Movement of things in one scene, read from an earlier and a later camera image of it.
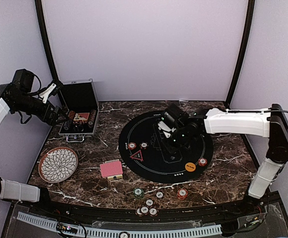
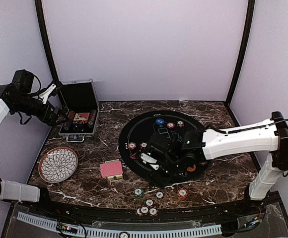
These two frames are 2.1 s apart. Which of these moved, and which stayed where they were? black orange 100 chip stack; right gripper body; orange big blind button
Moved: right gripper body
Stayed: orange big blind button; black orange 100 chip stack
